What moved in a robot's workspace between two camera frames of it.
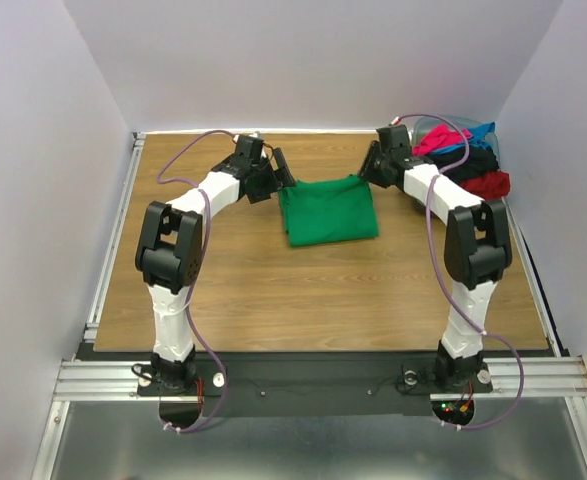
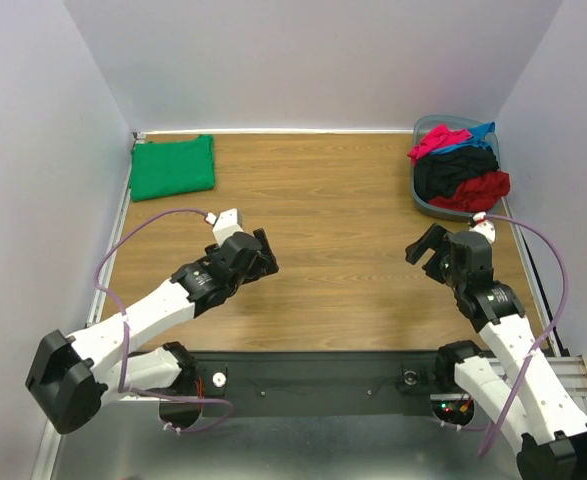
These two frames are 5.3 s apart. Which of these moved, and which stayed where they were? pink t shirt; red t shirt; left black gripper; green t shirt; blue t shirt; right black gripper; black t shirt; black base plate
Moved: right black gripper; left black gripper; green t shirt
Stayed: pink t shirt; black t shirt; blue t shirt; red t shirt; black base plate
